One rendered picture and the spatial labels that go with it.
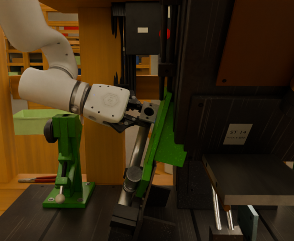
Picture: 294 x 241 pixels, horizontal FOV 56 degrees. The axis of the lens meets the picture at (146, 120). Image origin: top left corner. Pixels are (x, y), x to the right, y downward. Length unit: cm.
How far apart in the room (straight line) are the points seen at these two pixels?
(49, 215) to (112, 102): 39
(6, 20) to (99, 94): 25
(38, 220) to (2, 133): 40
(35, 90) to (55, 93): 5
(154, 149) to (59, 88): 27
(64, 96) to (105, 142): 37
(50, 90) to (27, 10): 19
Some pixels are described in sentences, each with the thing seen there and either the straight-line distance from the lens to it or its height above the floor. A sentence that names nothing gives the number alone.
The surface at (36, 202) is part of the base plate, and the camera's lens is 97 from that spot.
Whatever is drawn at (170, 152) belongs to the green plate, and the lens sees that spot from 63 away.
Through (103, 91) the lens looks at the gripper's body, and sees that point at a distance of 71.
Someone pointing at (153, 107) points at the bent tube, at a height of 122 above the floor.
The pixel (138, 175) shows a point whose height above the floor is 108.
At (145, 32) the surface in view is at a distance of 86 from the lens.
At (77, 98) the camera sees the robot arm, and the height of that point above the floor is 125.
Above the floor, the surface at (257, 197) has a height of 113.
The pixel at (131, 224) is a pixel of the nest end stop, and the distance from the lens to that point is 70.
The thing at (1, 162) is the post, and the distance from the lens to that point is 117.
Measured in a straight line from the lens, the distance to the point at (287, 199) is 51.
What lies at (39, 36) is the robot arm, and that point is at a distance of 65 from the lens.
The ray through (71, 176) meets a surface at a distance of 89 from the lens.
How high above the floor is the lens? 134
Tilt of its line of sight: 13 degrees down
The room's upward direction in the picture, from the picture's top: straight up
